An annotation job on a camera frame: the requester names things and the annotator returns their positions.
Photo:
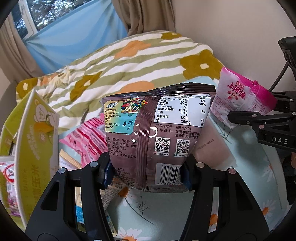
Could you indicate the purple snack bag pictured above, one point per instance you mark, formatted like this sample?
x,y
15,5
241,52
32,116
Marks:
x,y
13,205

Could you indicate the beige curtain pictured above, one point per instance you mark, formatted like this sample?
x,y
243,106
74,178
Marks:
x,y
141,16
16,61

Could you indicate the blue window cloth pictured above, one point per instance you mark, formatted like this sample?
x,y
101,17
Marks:
x,y
75,35

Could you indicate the beige right curtain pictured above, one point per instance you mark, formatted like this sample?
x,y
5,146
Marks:
x,y
141,16

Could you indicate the blue white snack packet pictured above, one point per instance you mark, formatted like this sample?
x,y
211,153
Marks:
x,y
79,214

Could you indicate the floral striped quilt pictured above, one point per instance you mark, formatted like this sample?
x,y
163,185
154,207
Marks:
x,y
136,63

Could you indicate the green cardboard box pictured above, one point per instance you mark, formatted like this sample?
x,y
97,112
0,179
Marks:
x,y
30,134

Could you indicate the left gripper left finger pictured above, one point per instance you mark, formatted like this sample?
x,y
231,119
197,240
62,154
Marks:
x,y
93,179

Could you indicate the brown chocolate candy bag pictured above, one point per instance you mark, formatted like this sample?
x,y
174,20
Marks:
x,y
150,134

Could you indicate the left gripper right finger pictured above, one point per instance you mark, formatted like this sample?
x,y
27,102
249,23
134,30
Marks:
x,y
198,177

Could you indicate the pink white Oishi bag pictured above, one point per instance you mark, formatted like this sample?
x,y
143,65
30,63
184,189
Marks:
x,y
237,93

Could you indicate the translucent brown cake packet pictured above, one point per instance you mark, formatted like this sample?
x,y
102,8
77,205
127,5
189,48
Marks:
x,y
211,149

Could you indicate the beige left curtain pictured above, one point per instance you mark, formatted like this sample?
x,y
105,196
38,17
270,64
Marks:
x,y
16,61

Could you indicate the pink red striped packet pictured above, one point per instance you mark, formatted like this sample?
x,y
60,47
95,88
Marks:
x,y
88,140

